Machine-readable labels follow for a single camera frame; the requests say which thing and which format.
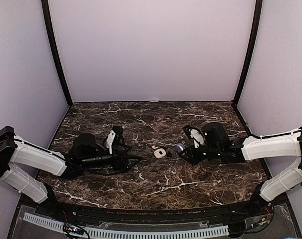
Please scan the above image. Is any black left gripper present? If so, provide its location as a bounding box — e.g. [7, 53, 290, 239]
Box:
[81, 143, 142, 174]

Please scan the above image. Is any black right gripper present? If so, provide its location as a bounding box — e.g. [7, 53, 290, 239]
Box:
[180, 143, 222, 165]

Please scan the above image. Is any purple earbud charging case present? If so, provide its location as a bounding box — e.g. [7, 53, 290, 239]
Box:
[174, 143, 187, 154]

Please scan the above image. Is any white earbud charging case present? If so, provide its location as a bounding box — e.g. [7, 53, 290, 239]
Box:
[154, 148, 167, 159]

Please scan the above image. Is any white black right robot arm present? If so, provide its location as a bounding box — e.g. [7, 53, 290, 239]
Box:
[174, 123, 302, 216]

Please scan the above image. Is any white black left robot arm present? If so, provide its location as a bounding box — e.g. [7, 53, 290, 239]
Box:
[0, 126, 142, 218]

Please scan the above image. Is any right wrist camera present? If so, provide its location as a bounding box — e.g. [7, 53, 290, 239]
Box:
[183, 125, 205, 148]

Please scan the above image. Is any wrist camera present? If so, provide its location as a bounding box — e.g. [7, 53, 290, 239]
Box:
[183, 125, 205, 148]
[102, 126, 123, 155]

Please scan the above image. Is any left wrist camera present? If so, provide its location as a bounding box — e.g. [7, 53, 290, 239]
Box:
[102, 126, 123, 155]

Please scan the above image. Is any grey slotted cable duct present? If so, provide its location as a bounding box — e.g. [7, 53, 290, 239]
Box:
[23, 212, 230, 239]

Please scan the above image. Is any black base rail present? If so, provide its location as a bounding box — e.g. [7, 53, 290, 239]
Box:
[57, 201, 274, 224]

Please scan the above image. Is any black frame post right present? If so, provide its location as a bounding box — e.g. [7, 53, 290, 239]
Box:
[232, 0, 263, 108]

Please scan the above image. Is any black frame post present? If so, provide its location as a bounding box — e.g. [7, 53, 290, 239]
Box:
[232, 0, 263, 108]
[41, 0, 73, 107]

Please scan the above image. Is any black frame post left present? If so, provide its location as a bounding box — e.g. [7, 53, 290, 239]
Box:
[41, 0, 73, 107]

